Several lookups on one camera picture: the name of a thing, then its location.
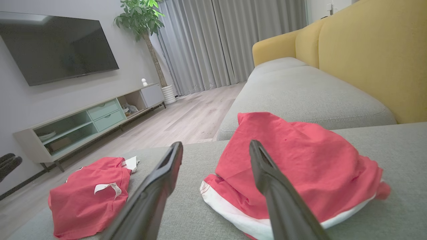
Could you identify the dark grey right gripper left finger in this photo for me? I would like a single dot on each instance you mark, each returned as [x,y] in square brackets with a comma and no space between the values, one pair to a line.
[150,200]

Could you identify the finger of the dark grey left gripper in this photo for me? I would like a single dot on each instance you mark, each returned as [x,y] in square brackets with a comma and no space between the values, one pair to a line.
[8,168]
[6,156]

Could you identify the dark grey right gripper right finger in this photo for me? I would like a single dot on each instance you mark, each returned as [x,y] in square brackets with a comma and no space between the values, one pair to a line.
[283,206]

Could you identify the red shorts with white band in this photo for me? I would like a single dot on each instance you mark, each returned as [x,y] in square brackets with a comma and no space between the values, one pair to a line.
[317,166]

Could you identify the red jersey with white label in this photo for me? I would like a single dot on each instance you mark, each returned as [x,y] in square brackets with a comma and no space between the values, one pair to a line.
[83,206]

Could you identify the white stacked dishes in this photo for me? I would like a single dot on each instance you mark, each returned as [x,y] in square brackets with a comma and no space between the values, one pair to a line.
[47,136]

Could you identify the brown box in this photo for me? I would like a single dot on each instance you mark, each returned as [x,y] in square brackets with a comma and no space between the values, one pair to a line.
[60,145]

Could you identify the grey plush toy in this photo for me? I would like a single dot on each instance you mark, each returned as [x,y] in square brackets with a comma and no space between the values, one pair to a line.
[130,109]

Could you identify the grey sideboard cabinet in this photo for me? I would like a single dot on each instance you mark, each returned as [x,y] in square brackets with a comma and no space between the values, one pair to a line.
[106,115]

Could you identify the white ribbed plant pot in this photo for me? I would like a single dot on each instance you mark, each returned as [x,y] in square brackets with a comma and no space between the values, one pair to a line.
[168,95]

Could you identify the small white figurine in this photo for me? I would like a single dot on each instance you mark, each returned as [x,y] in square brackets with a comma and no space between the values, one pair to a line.
[144,82]

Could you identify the black flat screen television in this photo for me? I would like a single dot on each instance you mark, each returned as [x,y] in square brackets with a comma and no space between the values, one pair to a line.
[56,46]

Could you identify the grey pleated curtain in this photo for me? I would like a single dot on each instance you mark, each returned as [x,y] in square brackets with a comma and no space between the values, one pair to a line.
[206,43]

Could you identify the yellow and grey sofa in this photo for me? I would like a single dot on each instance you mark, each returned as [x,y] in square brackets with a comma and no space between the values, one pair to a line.
[367,50]

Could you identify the green leafy indoor tree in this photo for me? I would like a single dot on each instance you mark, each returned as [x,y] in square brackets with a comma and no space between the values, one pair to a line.
[141,16]

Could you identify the white wall socket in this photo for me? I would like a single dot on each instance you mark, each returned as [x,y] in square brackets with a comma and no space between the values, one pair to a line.
[330,8]

